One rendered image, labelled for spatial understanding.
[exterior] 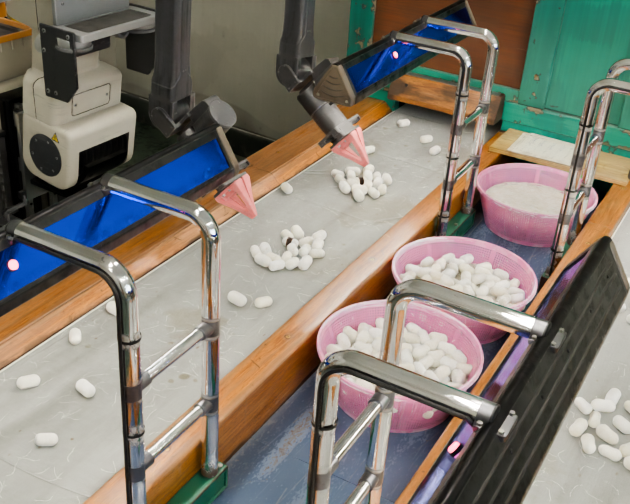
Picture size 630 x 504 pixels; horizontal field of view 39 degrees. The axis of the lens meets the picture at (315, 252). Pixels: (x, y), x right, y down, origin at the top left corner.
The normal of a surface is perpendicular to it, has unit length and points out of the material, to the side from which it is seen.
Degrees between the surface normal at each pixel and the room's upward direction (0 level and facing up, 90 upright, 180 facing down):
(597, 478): 0
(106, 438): 0
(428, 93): 67
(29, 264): 58
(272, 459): 0
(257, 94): 90
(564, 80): 90
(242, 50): 90
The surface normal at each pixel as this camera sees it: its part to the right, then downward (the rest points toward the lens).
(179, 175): 0.77, -0.21
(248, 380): 0.07, -0.87
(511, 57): -0.50, 0.40
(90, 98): 0.82, 0.44
